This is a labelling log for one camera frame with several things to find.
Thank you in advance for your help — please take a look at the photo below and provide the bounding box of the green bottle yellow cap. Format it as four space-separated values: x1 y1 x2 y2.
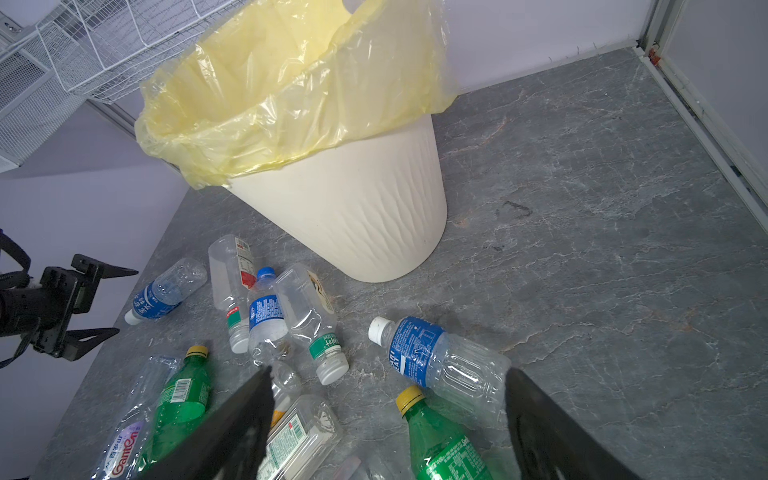
139 345 212 472
395 385 493 480

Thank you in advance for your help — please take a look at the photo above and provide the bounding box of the clear bottle yellow white label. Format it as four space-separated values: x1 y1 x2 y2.
271 361 302 427

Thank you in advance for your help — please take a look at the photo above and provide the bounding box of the clear bottle red green label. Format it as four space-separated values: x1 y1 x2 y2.
208 234 256 354

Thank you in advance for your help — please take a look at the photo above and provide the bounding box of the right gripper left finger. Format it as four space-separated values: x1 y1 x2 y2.
139 366 275 480

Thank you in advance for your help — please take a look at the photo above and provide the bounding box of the yellow plastic bin liner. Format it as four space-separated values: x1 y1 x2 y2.
135 1 458 188

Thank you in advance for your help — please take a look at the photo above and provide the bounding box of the blue label bottle white cap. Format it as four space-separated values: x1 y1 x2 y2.
368 316 512 427

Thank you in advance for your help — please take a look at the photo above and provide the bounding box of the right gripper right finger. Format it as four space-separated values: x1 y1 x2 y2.
505 368 638 479

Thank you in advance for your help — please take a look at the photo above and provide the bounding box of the green bottle right yellow cap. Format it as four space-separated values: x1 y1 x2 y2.
395 385 493 480

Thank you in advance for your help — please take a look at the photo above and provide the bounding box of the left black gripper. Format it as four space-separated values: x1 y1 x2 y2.
1 234 138 368

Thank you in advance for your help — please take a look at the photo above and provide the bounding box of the clear bottle green white label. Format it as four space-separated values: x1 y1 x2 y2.
256 394 343 480

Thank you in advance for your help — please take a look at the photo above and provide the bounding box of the clear bottle green neck label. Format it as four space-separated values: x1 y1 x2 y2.
274 263 349 386

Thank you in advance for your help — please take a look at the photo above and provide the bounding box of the long white wire basket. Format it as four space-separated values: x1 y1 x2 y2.
36 0 246 104

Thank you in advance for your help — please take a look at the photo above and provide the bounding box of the clear bottle blue label cap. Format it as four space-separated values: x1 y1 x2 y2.
248 267 291 366

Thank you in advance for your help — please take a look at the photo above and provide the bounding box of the green bottle left yellow cap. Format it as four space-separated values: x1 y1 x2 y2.
139 345 212 472

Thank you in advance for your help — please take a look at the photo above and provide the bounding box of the small white mesh basket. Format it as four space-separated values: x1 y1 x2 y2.
0 34 85 172

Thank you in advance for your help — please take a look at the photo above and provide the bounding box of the white plastic waste bin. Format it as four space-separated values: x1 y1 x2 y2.
229 115 447 283

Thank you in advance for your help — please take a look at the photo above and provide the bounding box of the clear bottle purple label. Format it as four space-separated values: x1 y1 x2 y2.
90 355 180 480

